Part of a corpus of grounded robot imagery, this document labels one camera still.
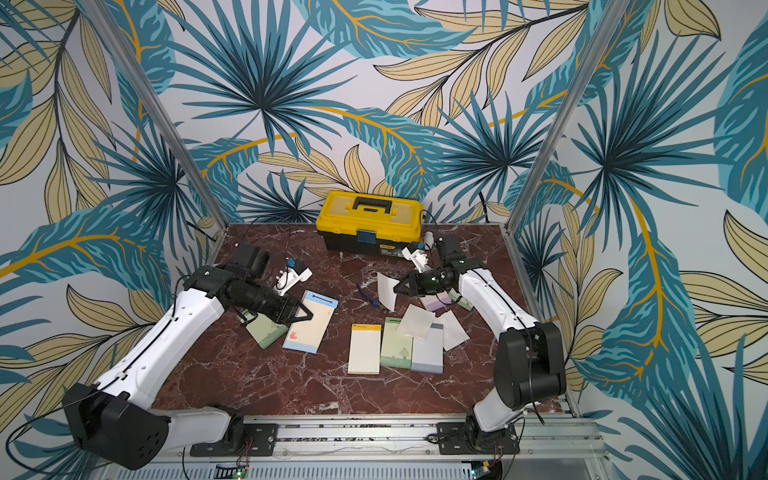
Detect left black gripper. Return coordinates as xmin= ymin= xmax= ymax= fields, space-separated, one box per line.
xmin=235 ymin=281 xmax=315 ymax=324

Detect blue topped cream memo pad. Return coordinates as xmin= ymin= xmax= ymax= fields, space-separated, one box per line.
xmin=283 ymin=290 xmax=338 ymax=354

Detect torn cream memo page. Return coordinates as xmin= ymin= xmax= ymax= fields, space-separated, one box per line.
xmin=398 ymin=304 xmax=436 ymax=340

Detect small green memo pad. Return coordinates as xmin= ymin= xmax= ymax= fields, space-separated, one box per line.
xmin=245 ymin=314 xmax=289 ymax=349

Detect large green memo pad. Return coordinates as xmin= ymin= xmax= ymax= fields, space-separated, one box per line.
xmin=380 ymin=317 xmax=413 ymax=370

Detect yellow topped cream memo pad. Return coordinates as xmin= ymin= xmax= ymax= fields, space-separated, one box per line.
xmin=347 ymin=324 xmax=382 ymax=375

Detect torn white grid page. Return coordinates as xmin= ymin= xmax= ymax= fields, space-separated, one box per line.
xmin=437 ymin=311 xmax=470 ymax=351

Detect grey white memo pad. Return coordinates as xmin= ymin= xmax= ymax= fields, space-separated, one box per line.
xmin=411 ymin=323 xmax=444 ymax=374

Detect pink memo pad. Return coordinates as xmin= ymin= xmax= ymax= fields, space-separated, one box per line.
xmin=420 ymin=292 xmax=453 ymax=312

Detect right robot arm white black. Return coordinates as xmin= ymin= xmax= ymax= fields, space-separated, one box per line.
xmin=393 ymin=235 xmax=567 ymax=433

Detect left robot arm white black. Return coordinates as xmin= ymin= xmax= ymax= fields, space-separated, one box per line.
xmin=63 ymin=243 xmax=313 ymax=470

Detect small white bottle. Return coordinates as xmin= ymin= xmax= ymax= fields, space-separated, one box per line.
xmin=423 ymin=231 xmax=435 ymax=249

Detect yellow black toolbox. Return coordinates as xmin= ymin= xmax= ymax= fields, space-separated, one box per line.
xmin=316 ymin=191 xmax=424 ymax=258

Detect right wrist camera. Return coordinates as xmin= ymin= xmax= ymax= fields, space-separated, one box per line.
xmin=401 ymin=242 xmax=431 ymax=273

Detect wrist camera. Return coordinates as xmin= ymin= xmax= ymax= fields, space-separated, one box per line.
xmin=401 ymin=242 xmax=431 ymax=273
xmin=274 ymin=258 xmax=312 ymax=296

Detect blue handled pliers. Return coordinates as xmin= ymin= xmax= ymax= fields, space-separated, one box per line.
xmin=356 ymin=284 xmax=385 ymax=310

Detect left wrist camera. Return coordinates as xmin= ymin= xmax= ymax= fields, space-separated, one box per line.
xmin=274 ymin=258 xmax=312 ymax=296

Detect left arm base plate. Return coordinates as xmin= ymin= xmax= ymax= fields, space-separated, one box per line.
xmin=190 ymin=423 xmax=278 ymax=458

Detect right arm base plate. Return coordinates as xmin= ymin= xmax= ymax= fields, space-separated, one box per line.
xmin=431 ymin=421 xmax=520 ymax=455

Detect aluminium front rail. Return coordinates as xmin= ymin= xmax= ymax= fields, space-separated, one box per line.
xmin=94 ymin=413 xmax=619 ymax=479

